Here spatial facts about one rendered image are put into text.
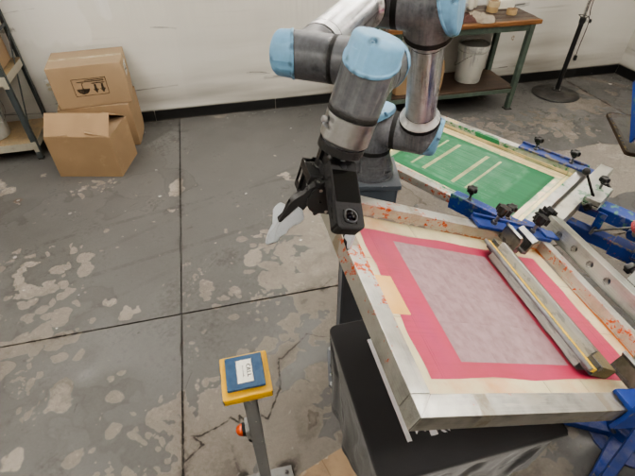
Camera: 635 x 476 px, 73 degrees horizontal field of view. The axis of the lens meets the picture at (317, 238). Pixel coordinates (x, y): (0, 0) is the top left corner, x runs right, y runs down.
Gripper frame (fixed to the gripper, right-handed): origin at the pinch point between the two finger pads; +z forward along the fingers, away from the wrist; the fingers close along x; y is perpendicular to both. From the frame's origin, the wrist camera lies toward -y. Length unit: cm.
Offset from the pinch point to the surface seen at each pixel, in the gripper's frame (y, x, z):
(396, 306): -4.3, -19.8, 9.1
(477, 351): -14.3, -34.2, 10.6
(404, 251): 13.8, -30.4, 10.1
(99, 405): 73, 42, 168
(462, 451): -20, -46, 42
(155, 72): 381, 30, 114
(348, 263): 4.1, -11.0, 6.2
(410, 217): 25.7, -36.7, 8.4
